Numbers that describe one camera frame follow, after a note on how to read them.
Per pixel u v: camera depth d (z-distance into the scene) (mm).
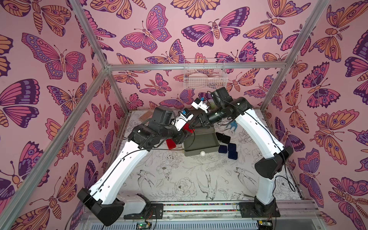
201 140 834
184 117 556
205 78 933
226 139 1017
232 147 968
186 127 645
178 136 577
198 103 648
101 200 373
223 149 953
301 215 723
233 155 973
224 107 552
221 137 1060
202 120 606
